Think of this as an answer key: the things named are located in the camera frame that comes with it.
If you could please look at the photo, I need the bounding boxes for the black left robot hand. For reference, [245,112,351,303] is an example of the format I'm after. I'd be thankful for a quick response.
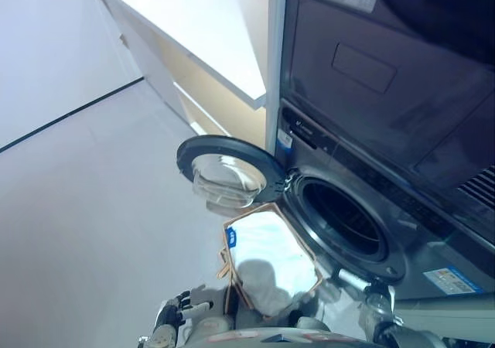
[161,288,214,328]

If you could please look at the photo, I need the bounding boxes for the white fabric basket liner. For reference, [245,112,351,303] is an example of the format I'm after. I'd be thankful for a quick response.
[224,210,322,306]

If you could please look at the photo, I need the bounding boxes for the round washing machine door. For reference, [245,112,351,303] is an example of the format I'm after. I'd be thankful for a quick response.
[176,135,292,212]

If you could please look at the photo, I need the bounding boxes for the dark grey washing machine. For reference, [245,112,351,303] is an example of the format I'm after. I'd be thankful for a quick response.
[273,97,495,302]

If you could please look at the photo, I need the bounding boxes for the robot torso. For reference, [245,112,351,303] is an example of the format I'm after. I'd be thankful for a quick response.
[135,311,368,348]

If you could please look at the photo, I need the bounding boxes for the small blue sticker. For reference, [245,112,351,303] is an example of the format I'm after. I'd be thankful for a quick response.
[275,128,294,148]

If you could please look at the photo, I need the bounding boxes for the white base cabinet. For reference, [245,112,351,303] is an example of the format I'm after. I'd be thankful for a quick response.
[92,0,271,150]

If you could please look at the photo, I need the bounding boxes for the grey vertical side panel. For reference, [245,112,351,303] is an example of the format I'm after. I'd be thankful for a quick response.
[264,0,292,159]

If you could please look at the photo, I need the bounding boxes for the blue white energy label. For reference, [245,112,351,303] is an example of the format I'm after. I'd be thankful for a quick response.
[421,268,483,297]

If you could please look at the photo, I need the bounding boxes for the white countertop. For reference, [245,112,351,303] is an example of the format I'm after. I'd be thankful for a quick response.
[89,0,272,110]

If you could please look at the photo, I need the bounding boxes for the dark grey dryer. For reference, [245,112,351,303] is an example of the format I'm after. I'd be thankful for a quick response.
[278,0,495,212]

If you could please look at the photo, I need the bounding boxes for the wooden frame laundry basket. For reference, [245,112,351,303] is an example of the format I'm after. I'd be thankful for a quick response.
[215,203,325,320]

